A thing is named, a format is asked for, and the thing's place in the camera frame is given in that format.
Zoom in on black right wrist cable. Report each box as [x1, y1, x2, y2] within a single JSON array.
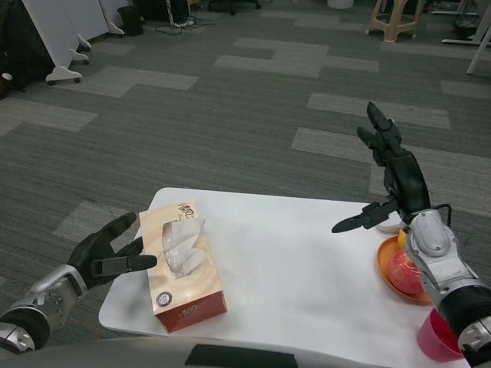
[[431, 205, 453, 227]]

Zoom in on beige and red tissue box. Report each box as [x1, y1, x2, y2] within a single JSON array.
[[137, 198, 228, 333]]

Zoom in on white slanted desk leg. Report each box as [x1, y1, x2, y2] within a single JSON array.
[[466, 36, 491, 76]]

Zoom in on black trash bin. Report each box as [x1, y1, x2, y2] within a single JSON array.
[[117, 5, 145, 37]]

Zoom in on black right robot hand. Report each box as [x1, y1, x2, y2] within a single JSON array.
[[331, 101, 433, 234]]

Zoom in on red apple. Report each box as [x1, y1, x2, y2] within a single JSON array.
[[387, 248, 425, 295]]

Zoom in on beige plastic stool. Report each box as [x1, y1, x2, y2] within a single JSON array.
[[366, 0, 423, 43]]

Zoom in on white tissue sheet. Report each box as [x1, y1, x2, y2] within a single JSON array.
[[160, 218, 208, 279]]

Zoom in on black partition screen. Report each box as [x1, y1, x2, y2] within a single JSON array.
[[0, 0, 54, 101]]

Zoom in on white computer mouse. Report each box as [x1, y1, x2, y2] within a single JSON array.
[[374, 218, 400, 235]]

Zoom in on orange round plate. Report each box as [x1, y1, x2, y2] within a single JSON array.
[[375, 235, 433, 306]]

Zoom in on white partition panel on casters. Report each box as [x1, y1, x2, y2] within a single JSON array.
[[97, 0, 126, 36], [53, 0, 91, 66], [64, 0, 93, 51], [21, 0, 84, 86]]

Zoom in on silver robot chest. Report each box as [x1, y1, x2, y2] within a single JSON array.
[[0, 336, 467, 368]]

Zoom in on white desk foot bar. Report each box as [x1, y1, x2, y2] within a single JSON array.
[[440, 36, 491, 46]]

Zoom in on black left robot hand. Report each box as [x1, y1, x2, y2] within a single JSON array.
[[67, 212, 158, 289]]

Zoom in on pink plastic cup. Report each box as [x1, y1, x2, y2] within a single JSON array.
[[416, 307, 465, 368]]

